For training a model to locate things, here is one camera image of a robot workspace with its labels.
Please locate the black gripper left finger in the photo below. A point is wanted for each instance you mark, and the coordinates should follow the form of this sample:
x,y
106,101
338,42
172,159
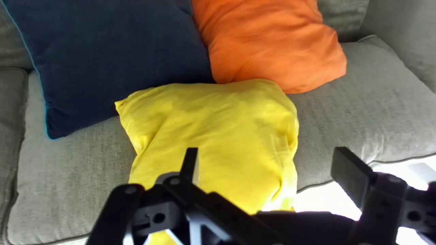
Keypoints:
x,y
181,212

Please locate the navy square pillow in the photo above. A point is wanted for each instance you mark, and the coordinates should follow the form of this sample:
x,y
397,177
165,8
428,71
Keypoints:
x,y
109,54

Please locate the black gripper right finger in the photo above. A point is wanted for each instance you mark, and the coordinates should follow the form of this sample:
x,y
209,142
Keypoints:
x,y
390,204

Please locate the orange square pillow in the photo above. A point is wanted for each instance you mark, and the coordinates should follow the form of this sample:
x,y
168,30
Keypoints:
x,y
267,41

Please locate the yellow square pillow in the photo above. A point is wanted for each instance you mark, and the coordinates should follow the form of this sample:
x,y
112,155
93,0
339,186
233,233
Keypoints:
x,y
218,131

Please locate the grey fabric sofa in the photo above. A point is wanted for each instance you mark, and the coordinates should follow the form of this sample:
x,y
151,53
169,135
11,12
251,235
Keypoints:
x,y
63,181

